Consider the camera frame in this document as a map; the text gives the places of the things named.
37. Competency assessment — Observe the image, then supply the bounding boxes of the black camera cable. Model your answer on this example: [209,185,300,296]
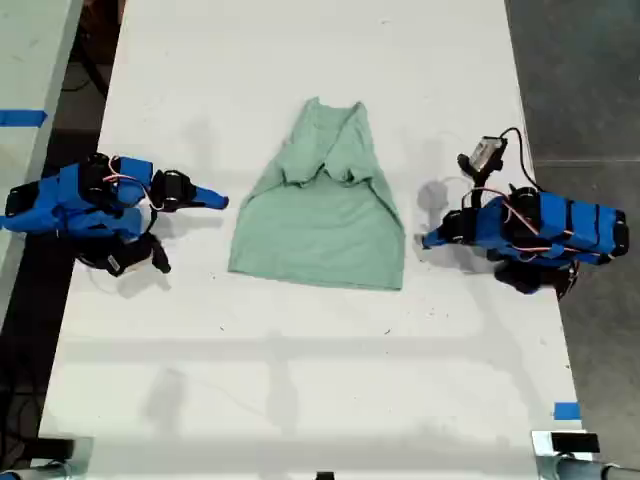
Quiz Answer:
[498,127,540,194]

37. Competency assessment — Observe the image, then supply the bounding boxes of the white side table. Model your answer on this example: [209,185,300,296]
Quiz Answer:
[0,0,85,314]

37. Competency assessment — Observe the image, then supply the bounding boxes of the long blue tape strip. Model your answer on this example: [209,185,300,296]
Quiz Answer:
[0,108,49,128]

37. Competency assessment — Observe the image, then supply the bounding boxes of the pale green T-shirt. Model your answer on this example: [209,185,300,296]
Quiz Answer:
[227,97,406,292]

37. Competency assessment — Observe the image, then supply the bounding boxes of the black box on metal bracket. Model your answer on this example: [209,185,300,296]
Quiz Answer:
[27,435,95,480]
[530,429,601,480]

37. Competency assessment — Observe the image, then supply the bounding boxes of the grey and black camera box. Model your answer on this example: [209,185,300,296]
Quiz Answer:
[456,135,509,211]

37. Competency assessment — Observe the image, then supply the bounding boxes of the black camera box with white label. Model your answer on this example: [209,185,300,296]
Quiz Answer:
[102,234,172,278]

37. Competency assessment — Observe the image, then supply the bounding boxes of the black floor cable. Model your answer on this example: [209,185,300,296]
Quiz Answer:
[60,47,110,95]

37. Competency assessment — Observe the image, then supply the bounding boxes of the short blue tape piece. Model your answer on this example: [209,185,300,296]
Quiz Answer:
[553,401,583,422]

